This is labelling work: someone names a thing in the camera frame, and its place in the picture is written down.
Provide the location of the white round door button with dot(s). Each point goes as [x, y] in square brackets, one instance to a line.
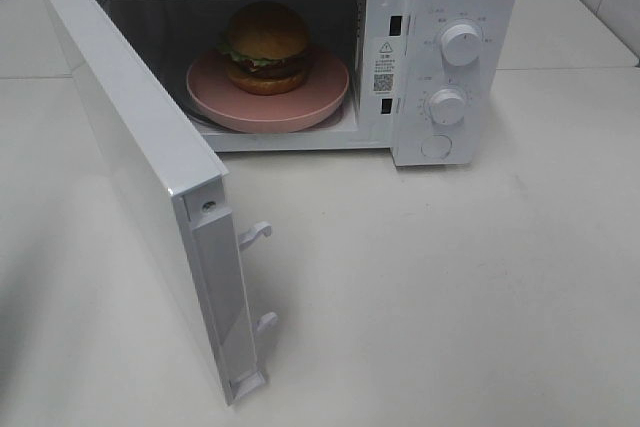
[436, 147]

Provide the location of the white microwave door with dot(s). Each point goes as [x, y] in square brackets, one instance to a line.
[171, 183]

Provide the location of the pink round plate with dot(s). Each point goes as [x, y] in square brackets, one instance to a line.
[218, 99]

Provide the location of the burger with lettuce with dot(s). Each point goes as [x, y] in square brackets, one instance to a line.
[267, 49]

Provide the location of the glass microwave turntable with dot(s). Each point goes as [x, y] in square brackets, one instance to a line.
[200, 118]

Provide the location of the white lower microwave knob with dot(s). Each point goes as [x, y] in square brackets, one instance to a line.
[447, 106]

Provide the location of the white microwave knob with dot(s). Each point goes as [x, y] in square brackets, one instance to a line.
[461, 43]
[447, 106]

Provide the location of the white warning label sticker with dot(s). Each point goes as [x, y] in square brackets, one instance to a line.
[385, 63]

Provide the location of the white microwave oven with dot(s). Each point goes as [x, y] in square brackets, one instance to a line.
[169, 35]

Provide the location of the white upper microwave knob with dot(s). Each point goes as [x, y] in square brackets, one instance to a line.
[461, 43]

